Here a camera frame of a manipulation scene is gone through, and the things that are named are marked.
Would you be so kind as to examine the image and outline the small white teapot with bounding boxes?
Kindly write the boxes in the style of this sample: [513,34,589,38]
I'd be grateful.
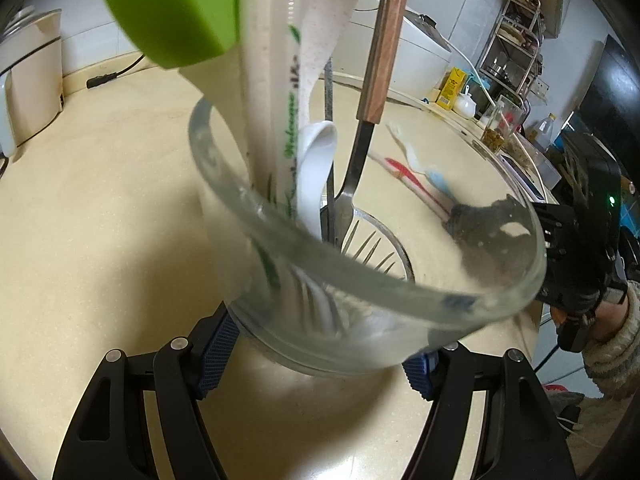
[452,88,476,119]

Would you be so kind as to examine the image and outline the right hand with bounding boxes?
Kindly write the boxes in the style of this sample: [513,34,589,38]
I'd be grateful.
[568,282,639,353]

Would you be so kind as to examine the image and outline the clear glass tumbler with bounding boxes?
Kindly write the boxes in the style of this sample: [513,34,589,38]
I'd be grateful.
[189,101,546,375]

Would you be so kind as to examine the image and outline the metal wire rack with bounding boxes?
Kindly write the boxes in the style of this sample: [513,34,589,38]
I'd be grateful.
[477,0,546,102]

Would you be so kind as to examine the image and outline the disposable chopsticks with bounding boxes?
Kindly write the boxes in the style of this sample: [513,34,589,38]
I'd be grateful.
[236,0,317,291]

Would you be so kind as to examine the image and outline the speckled beige large spoon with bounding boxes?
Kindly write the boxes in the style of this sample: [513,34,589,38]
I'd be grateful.
[298,0,357,127]

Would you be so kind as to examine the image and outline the red handled utensil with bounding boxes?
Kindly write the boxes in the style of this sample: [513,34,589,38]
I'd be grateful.
[368,153,450,222]

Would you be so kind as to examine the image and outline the black power cable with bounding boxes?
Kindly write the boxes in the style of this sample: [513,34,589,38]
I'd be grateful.
[86,53,147,90]

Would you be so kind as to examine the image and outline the small white plastic spoon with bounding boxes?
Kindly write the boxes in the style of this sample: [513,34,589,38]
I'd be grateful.
[295,120,337,337]

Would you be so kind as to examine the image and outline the knitted sweater right forearm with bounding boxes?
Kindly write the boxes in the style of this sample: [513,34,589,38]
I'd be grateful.
[564,278,640,476]

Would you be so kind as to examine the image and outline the beige electric cooker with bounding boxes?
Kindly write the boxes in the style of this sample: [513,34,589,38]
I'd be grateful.
[1,6,64,157]

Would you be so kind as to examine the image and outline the wooden handled fork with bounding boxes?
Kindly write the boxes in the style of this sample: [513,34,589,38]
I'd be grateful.
[321,0,407,249]

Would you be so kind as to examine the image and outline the white rice cooker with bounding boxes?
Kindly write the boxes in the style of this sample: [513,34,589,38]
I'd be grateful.
[332,0,451,105]

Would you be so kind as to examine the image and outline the white plastic spork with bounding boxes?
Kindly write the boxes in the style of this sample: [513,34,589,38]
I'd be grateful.
[386,124,428,177]

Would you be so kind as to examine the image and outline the blue plastic spork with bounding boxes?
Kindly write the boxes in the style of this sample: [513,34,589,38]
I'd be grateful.
[425,170,457,202]

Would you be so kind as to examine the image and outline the yellow box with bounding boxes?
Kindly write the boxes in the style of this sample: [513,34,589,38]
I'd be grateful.
[435,67,466,110]

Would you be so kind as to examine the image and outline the glass spice jar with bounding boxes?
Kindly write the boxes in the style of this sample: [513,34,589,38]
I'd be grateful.
[480,96,524,154]

